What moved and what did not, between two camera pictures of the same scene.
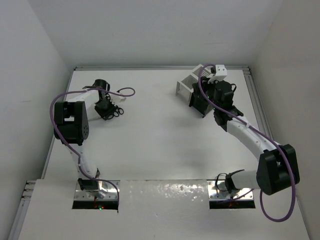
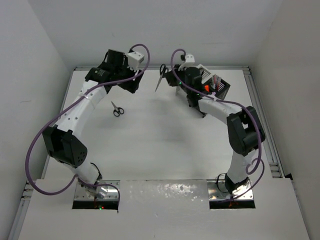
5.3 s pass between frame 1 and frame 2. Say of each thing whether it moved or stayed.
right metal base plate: stayed
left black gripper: moved
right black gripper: moved
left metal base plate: stayed
